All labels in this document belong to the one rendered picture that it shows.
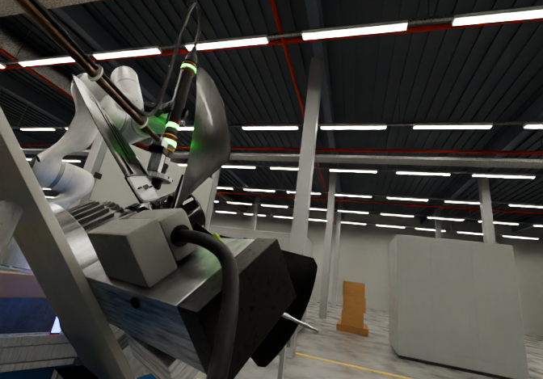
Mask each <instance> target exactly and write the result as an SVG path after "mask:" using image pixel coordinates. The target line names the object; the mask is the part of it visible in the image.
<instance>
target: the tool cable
mask: <svg viewBox="0 0 543 379"><path fill-rule="evenodd" d="M29 1H30V2H31V3H32V4H33V5H34V6H35V7H36V9H37V10H38V11H39V12H40V13H41V14H42V15H43V16H44V17H45V18H46V19H47V20H48V21H49V22H50V23H51V24H52V25H53V26H54V27H55V28H56V29H57V30H58V31H59V32H60V33H61V34H62V35H63V36H64V37H65V38H66V39H67V40H68V42H69V43H70V44H71V45H72V46H73V47H74V48H75V49H76V50H77V51H78V52H79V53H80V54H81V55H82V56H83V57H84V59H85V60H86V61H87V62H88V63H89V64H90V65H91V66H92V67H93V68H94V69H95V70H96V71H97V73H98V74H97V76H96V77H94V78H92V77H90V76H89V75H87V77H88V79H89V80H90V81H92V82H95V81H97V80H99V79H100V78H101V77H102V78H103V79H104V80H105V81H106V82H107V83H108V84H109V85H110V86H111V87H112V88H113V89H114V90H115V91H116V92H117V94H118V95H119V96H120V97H121V98H122V99H123V100H124V101H125V102H126V103H127V104H128V105H129V106H130V107H131V108H132V109H133V110H134V111H135V112H137V113H138V114H140V117H141V118H142V119H143V120H144V124H143V125H139V124H138V123H137V127H138V128H144V127H145V126H146V125H147V123H148V117H151V116H153V115H154V114H155V113H156V112H157V110H158V108H159V106H160V104H161V102H162V99H163V96H164V94H165V92H166V88H167V85H168V82H169V79H170V75H171V72H172V70H173V66H174V63H175V59H176V57H177V53H178V51H179V46H180V43H181V40H182V38H183V34H184V31H185V28H186V25H187V21H188V19H189V16H190V14H191V12H192V9H193V8H194V6H195V7H196V9H197V12H198V28H197V33H196V39H195V43H194V46H195V47H196V46H197V44H198V40H199V36H200V29H201V13H200V7H199V5H198V4H197V3H195V2H194V3H192V4H191V5H190V7H189V9H188V11H187V14H186V17H185V20H184V21H183V26H182V28H181V31H180V33H179V38H178V41H177V44H176V46H175V51H174V54H173V57H172V59H171V62H170V66H169V69H168V72H167V75H166V79H165V82H164V84H163V87H162V91H161V94H160V95H159V98H158V101H157V103H156V105H155V107H154V109H153V110H152V111H151V112H150V113H145V112H143V111H142V110H140V109H139V108H138V107H137V106H136V105H135V104H133V103H132V102H131V101H130V100H129V99H128V98H127V96H126V95H125V94H124V93H123V92H122V91H121V90H120V89H119V88H118V87H117V86H116V85H115V84H114V83H113V82H112V80H111V79H110V78H109V77H108V76H107V75H106V74H105V73H104V72H103V67H102V66H101V65H99V64H95V63H94V62H93V60H92V59H91V58H90V57H89V56H88V55H87V54H86V53H85V52H84V50H83V49H82V48H81V47H80V46H79V45H78V44H77V43H76V41H75V40H74V39H73V38H72V37H71V36H70V35H69V34H68V33H67V31H66V30H65V29H64V28H63V27H62V26H61V25H60V24H59V23H58V22H57V21H56V20H55V19H54V18H53V17H52V16H51V15H50V13H49V12H48V11H47V10H46V9H45V8H44V7H43V6H42V4H41V3H40V2H39V1H38V0H29Z"/></svg>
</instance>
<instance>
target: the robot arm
mask: <svg viewBox="0 0 543 379"><path fill-rule="evenodd" d="M76 77H77V78H78V79H80V80H81V81H82V82H83V83H84V84H85V85H86V87H87V88H88V89H89V90H90V92H91V93H92V94H93V96H94V97H95V98H96V99H97V101H98V102H99V104H100V106H101V107H102V108H103V110H104V111H105V112H106V113H107V114H108V116H109V117H110V118H111V120H112V121H113V122H114V124H115V125H116V127H117V128H118V129H119V131H120V133H121V134H122V135H123V137H124V139H125V140H126V141H127V142H128V144H129V145H131V144H133V143H136V142H138V141H142V140H144V139H146V138H149V137H150V135H149V134H148V133H147V132H146V131H145V130H144V129H143V128H138V127H137V122H136V121H135V120H134V119H133V118H132V117H131V116H130V115H129V114H128V113H127V112H126V111H125V110H124V109H123V108H122V107H121V106H120V105H119V104H118V103H117V102H116V101H115V100H114V99H113V98H112V97H111V96H110V95H109V94H108V93H107V92H106V91H104V90H103V89H102V88H101V87H100V86H99V85H98V84H97V83H96V82H92V81H90V80H89V79H88V77H87V73H84V74H79V75H78V76H76ZM111 80H112V82H113V83H114V84H115V85H116V86H117V87H118V88H119V89H120V90H121V91H122V92H123V93H124V94H125V95H126V96H127V98H128V99H129V100H130V101H131V102H132V103H133V104H135V105H136V106H137V107H138V108H139V109H140V110H142V111H143V112H145V113H150V112H151V111H152V110H153V109H154V107H155V105H156V103H149V102H145V104H143V99H142V95H141V88H140V84H139V81H138V77H137V74H136V72H135V71H134V70H133V69H132V68H130V67H128V66H120V67H118V68H116V69H114V70H113V72H112V74H111ZM71 93H72V96H73V98H74V103H75V108H76V112H75V115H74V118H73V120H72V122H71V123H70V125H69V127H68V129H67V131H66V132H65V134H64V135H63V137H62V138H61V139H60V140H59V141H58V142H57V143H56V144H54V145H52V146H51V147H49V148H48V149H46V150H45V151H43V152H41V153H40V154H38V155H37V156H38V157H39V159H40V162H38V161H37V159H36V157H34V158H32V159H31V160H30V161H29V162H28V163H29V165H30V167H31V169H32V171H33V173H34V175H35V177H36V179H37V181H38V183H39V185H40V186H41V187H45V188H47V189H51V190H54V191H56V192H59V194H58V195H57V196H55V197H53V198H46V199H47V201H48V202H49V203H54V204H58V205H60V206H61V207H62V208H64V209H67V208H68V207H69V206H70V205H71V204H72V203H73V202H75V201H77V200H79V199H81V198H83V197H84V196H86V195H87V194H88V193H89V192H90V191H91V190H92V188H93V186H94V177H93V175H92V174H91V173H90V172H89V171H86V170H84V169H82V168H80V167H78V166H75V165H72V164H70V163H68V162H64V161H62V159H63V157H64V156H66V155H67V154H71V153H76V152H80V151H83V150H85V149H86V148H88V147H89V146H90V145H91V143H92V142H93V140H94V139H95V137H96V135H97V133H98V131H99V130H98V128H97V126H96V125H95V122H94V121H93V119H92V117H91V114H90V113H89V111H88V109H87V107H86V105H85V103H84V101H83V99H82V96H81V94H80V92H79V90H78V88H77V86H76V84H75V81H74V80H73V81H72V84H71ZM174 106H175V101H174V100H171V101H170V102H168V103H161V104H160V106H159V108H158V110H157V112H156V113H155V114H154V115H153V116H151V117H148V123H147V124H148V125H149V127H150V128H151V129H152V130H153V131H154V132H155V133H156V134H163V133H164V131H165V128H166V124H165V123H166V118H167V115H168V112H172V111H173V109H174ZM187 116H188V109H187V108H185V109H183V114H182V118H181V121H180V125H179V127H180V128H185V127H186V123H185V121H183V120H184V119H186V118H187ZM0 270H1V271H7V272H19V273H27V274H33V272H32V270H31V268H30V267H29V265H28V263H27V260H26V259H25V258H24V256H23V253H22V251H21V250H20V248H19V246H18V244H17V242H16V241H15V239H14V237H13V235H12V238H11V240H10V243H9V245H8V247H7V249H6V253H5V254H4V256H3V259H2V262H1V264H0Z"/></svg>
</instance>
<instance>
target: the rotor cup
mask: <svg viewBox="0 0 543 379"><path fill-rule="evenodd" d="M174 194H175V191H173V192H171V193H169V194H167V195H165V196H162V197H160V198H158V199H156V200H154V201H152V202H150V203H149V204H148V206H147V208H146V207H145V206H144V205H142V204H138V203H135V204H131V205H129V206H127V207H125V208H124V209H129V210H132V211H134V212H135V211H136V212H137V213H139V212H141V211H143V210H153V209H167V208H170V206H171V203H168V202H166V200H167V197H168V195H174ZM190 198H193V199H194V200H192V201H190V202H188V203H186V204H185V205H182V204H181V206H180V207H179V208H182V209H183V210H184V211H185V212H186V214H187V217H188V219H189V221H190V223H191V226H192V227H193V225H194V224H195V223H196V222H197V223H198V224H199V225H201V226H202V225H203V226H204V227H205V215H204V210H203V209H202V207H201V205H200V203H199V201H198V200H197V199H196V198H195V197H194V196H193V195H192V194H191V195H190V196H189V197H188V198H187V200H188V199H190Z"/></svg>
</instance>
